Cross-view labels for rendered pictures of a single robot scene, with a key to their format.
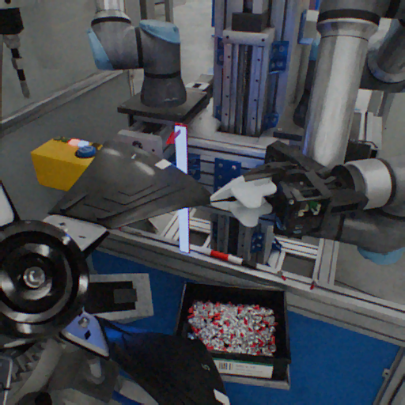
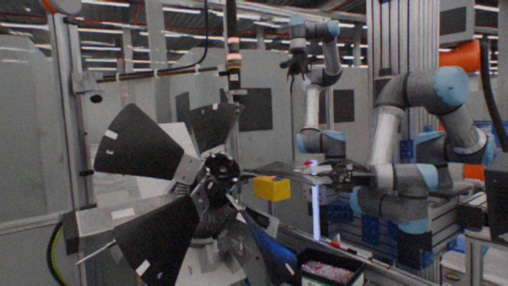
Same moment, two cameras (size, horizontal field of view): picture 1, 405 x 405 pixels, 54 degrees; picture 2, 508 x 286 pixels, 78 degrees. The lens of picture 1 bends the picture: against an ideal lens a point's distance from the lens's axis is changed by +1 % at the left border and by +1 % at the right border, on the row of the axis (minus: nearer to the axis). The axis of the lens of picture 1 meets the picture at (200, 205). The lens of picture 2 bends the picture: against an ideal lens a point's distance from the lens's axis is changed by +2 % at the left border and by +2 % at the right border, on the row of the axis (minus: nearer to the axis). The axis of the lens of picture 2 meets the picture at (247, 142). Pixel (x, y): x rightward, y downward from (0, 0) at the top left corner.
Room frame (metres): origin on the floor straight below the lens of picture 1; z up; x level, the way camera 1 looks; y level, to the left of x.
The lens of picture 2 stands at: (-0.45, -0.40, 1.38)
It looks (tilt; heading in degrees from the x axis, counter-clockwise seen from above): 5 degrees down; 33
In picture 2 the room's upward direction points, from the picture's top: 3 degrees counter-clockwise
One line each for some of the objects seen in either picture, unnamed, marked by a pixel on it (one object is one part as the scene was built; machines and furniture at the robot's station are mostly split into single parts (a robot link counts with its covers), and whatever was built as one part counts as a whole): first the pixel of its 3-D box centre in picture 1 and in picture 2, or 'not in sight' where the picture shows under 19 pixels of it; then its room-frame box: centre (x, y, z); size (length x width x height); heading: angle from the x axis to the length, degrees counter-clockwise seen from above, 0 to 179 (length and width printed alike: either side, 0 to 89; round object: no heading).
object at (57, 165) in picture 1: (75, 168); (271, 188); (0.83, 0.30, 1.02); 0.16 x 0.10 x 0.11; 67
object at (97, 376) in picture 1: (95, 365); (240, 244); (0.34, 0.16, 0.96); 0.02 x 0.02 x 0.06
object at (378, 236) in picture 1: (376, 227); (406, 210); (0.53, -0.30, 1.08); 0.11 x 0.08 x 0.11; 73
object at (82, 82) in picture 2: not in sight; (87, 83); (0.25, 0.78, 1.54); 0.10 x 0.07 x 0.09; 102
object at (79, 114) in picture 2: not in sight; (78, 98); (0.24, 0.83, 1.48); 0.05 x 0.03 x 0.62; 12
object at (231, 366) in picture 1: (231, 327); (324, 273); (0.49, -0.06, 0.85); 0.22 x 0.17 x 0.07; 83
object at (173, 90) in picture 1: (163, 84); (335, 163); (1.24, 0.12, 1.09); 0.15 x 0.15 x 0.10
